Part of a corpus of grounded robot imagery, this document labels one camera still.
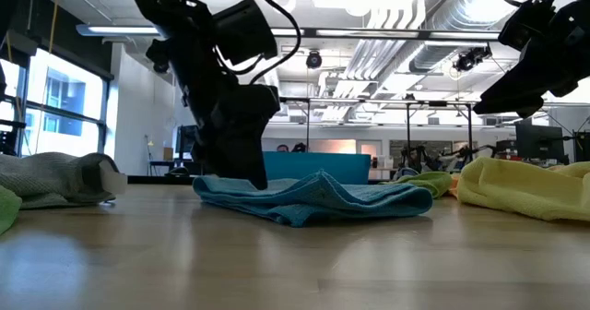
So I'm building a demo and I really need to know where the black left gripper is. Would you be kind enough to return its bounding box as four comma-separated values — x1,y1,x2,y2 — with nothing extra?
159,0,281,191

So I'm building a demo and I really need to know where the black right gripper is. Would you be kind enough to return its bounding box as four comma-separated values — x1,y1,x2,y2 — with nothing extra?
473,0,590,120

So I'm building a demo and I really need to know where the teal plastic bin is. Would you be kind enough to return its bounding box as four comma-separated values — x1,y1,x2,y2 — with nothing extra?
262,150,372,186

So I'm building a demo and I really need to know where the lime green microfiber towel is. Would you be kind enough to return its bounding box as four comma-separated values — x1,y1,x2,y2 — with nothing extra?
383,171,455,200

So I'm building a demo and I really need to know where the blue microfiber towel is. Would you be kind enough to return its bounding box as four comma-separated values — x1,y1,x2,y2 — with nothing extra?
192,168,435,229

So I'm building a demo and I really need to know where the grey microfiber towel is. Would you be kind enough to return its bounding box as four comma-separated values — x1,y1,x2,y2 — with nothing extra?
0,151,128,210

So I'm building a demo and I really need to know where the dark green microfiber towel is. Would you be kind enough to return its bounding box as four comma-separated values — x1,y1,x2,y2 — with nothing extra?
0,185,23,237

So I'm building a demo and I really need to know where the yellow microfiber towel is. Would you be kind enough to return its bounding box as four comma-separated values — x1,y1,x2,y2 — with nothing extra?
455,156,590,223

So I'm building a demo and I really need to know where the black monitor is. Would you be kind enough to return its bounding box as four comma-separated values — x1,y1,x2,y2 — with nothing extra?
514,123,566,164
573,130,590,164
173,124,204,161

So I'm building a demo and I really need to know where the black ceiling spotlight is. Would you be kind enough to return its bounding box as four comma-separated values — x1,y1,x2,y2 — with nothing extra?
151,54,171,75
305,49,324,70

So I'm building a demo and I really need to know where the long linear ceiling light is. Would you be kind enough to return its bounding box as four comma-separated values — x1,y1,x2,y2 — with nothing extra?
76,22,503,42

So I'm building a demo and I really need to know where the large window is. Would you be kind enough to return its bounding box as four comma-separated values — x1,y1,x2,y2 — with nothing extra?
0,46,114,161

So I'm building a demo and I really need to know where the black ceiling camera cluster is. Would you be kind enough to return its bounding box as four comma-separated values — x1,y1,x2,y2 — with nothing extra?
454,45,493,74

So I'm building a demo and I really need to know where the black aluminium table frame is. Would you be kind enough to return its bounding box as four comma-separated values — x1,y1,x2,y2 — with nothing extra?
126,173,397,186

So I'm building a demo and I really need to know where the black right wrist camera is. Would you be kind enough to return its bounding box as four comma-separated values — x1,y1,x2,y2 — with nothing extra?
498,0,554,52

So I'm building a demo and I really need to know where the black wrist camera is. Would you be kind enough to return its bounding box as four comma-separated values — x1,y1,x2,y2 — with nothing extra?
212,0,279,67
498,0,554,52

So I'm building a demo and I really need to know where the silver ventilation duct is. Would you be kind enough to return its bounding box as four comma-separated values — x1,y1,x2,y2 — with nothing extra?
407,0,513,74

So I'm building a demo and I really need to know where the black background rig frame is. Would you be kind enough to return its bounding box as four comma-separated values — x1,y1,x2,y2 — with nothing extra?
278,95,476,173

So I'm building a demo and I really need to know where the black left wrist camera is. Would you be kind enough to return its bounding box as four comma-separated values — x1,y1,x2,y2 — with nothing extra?
212,0,279,67

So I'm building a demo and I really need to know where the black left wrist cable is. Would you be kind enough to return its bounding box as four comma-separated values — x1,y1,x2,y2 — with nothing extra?
177,0,303,86

